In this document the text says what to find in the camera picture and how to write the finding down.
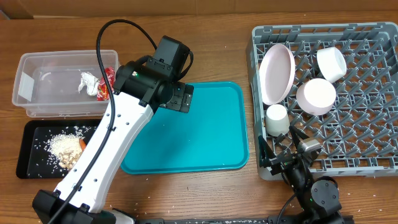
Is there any pink bowl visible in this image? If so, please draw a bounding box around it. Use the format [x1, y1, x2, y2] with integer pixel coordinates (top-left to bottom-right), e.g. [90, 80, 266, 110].
[296, 78, 336, 116]

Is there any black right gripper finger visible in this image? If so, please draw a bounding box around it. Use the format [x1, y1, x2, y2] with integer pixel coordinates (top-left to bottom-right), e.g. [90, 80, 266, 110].
[258, 135, 275, 168]
[289, 125, 309, 146]

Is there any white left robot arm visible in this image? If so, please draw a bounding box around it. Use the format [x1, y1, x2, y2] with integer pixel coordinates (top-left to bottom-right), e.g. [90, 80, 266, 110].
[32, 36, 193, 223]

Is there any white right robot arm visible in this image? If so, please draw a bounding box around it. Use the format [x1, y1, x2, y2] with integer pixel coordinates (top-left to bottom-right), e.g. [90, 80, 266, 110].
[258, 126, 345, 223]

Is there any black tray bin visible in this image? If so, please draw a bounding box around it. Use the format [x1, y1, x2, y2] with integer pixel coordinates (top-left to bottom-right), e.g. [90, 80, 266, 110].
[16, 119, 100, 179]

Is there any pink plate with food scraps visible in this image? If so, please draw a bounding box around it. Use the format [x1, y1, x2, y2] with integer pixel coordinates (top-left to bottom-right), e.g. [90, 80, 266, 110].
[259, 44, 295, 105]

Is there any white tissue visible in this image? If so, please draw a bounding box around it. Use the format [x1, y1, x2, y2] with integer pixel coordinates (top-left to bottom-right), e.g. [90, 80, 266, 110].
[78, 72, 100, 96]

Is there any red snack wrapper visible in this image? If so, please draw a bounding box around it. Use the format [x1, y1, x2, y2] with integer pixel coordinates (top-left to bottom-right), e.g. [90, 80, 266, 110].
[96, 67, 115, 101]

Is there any teal plastic tray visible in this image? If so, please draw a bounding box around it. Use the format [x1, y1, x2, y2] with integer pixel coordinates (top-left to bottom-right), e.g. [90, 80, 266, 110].
[121, 82, 249, 175]

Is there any clear plastic bin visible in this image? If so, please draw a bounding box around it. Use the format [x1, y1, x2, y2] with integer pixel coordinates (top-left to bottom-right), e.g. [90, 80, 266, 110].
[12, 50, 108, 118]

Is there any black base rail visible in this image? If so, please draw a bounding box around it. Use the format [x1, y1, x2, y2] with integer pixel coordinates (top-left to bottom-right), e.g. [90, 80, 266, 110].
[105, 208, 355, 224]

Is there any orange carrot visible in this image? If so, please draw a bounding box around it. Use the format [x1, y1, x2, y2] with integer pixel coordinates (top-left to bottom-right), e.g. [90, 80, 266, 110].
[79, 139, 86, 152]

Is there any white bowl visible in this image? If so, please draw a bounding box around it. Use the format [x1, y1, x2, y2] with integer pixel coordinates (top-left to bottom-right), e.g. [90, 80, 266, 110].
[317, 47, 347, 83]

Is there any pile of food scraps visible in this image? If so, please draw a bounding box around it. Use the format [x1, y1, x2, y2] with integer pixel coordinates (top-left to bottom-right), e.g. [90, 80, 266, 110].
[45, 134, 84, 170]

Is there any grey plastic dish rack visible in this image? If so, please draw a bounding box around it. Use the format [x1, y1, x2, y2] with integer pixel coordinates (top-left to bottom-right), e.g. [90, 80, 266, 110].
[246, 22, 397, 177]

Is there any cream plastic cup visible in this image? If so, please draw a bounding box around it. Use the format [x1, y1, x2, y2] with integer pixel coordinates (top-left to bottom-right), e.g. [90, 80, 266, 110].
[266, 104, 290, 137]

